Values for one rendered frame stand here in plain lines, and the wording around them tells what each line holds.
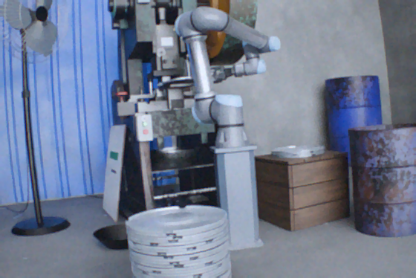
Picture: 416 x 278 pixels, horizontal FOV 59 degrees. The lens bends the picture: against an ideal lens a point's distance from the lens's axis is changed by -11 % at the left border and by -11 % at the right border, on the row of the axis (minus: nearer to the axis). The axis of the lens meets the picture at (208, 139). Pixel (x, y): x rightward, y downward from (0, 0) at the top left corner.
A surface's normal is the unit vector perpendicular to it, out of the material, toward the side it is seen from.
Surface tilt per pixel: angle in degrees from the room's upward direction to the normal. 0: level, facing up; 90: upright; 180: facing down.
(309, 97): 90
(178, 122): 90
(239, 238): 90
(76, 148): 90
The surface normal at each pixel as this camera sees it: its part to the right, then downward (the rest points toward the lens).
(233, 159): 0.12, 0.04
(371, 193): -0.79, 0.14
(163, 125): 0.39, 0.02
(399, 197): -0.23, 0.11
